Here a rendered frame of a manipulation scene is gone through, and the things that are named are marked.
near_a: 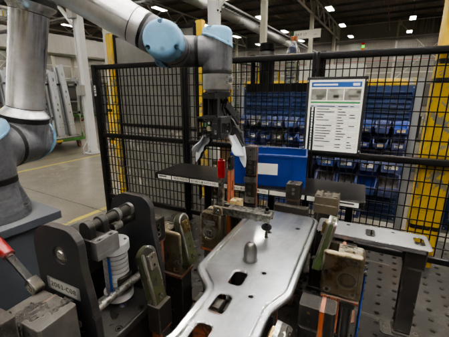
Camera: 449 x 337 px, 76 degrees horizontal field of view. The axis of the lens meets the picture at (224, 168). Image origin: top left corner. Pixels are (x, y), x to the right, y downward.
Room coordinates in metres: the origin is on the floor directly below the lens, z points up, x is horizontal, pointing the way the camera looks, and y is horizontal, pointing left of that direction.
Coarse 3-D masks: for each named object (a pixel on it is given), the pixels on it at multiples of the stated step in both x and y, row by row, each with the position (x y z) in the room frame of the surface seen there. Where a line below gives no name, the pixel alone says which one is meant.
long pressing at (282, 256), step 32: (256, 224) 0.81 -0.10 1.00; (288, 224) 0.81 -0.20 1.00; (224, 256) 0.63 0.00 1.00; (288, 256) 0.63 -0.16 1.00; (224, 288) 0.51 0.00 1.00; (256, 288) 0.51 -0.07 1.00; (288, 288) 0.52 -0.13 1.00; (192, 320) 0.42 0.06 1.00; (224, 320) 0.42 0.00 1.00; (256, 320) 0.42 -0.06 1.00
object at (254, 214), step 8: (224, 208) 0.77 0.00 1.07; (232, 208) 0.76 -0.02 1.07; (240, 208) 0.76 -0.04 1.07; (248, 208) 0.76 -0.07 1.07; (240, 216) 0.75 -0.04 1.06; (248, 216) 0.74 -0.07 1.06; (256, 216) 0.73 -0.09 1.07; (264, 216) 0.72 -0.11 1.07; (272, 216) 0.73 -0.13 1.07; (264, 224) 0.74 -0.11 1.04
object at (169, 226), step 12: (168, 228) 0.64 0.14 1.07; (168, 240) 0.63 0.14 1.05; (180, 240) 0.62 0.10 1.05; (168, 252) 0.63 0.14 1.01; (180, 252) 0.62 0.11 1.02; (168, 264) 0.63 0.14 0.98; (180, 264) 0.62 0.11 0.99; (168, 276) 0.64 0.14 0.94; (180, 276) 0.62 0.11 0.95; (168, 288) 0.64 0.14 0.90; (180, 288) 0.62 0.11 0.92; (180, 300) 0.62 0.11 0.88; (180, 312) 0.62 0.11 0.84
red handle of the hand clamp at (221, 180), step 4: (220, 160) 0.79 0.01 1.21; (224, 160) 0.79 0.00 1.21; (220, 164) 0.78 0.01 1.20; (224, 164) 0.79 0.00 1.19; (220, 168) 0.78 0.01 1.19; (224, 168) 0.79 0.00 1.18; (220, 172) 0.78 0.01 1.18; (224, 172) 0.79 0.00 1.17; (220, 176) 0.78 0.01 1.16; (224, 176) 0.79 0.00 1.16; (220, 180) 0.78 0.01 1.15; (220, 184) 0.78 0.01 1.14; (220, 188) 0.78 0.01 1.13; (220, 192) 0.78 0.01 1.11; (220, 196) 0.78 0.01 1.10; (220, 200) 0.78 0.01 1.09; (220, 204) 0.78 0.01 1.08
